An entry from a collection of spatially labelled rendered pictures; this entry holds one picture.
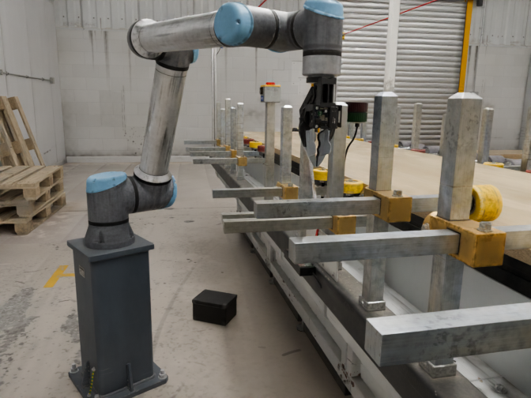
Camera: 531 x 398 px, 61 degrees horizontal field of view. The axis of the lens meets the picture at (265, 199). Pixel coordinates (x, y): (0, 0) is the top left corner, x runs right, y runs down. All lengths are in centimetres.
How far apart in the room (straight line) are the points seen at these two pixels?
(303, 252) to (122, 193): 124
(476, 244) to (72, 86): 882
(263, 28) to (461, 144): 55
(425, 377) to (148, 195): 129
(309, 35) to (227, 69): 800
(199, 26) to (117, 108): 794
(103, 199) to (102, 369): 65
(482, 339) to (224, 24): 85
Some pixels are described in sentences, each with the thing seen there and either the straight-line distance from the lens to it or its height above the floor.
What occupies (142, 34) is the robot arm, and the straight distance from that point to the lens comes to 148.
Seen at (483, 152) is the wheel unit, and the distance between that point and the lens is 244.
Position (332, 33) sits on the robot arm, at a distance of 107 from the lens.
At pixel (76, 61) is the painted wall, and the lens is 924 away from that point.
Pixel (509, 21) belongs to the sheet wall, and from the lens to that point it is 1138.
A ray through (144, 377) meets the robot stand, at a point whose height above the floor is 4.
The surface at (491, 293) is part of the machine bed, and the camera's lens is 105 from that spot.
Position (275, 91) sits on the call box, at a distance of 189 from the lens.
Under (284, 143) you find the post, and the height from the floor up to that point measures 100.
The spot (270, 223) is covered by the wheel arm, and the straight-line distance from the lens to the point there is 113.
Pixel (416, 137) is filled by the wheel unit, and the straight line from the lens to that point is 295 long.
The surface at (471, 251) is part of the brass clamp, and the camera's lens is 71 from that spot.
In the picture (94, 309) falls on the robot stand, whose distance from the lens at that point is 184.
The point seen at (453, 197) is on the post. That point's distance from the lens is 75.
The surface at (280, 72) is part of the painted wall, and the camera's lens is 921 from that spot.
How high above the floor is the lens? 114
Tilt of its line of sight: 12 degrees down
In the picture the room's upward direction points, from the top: 1 degrees clockwise
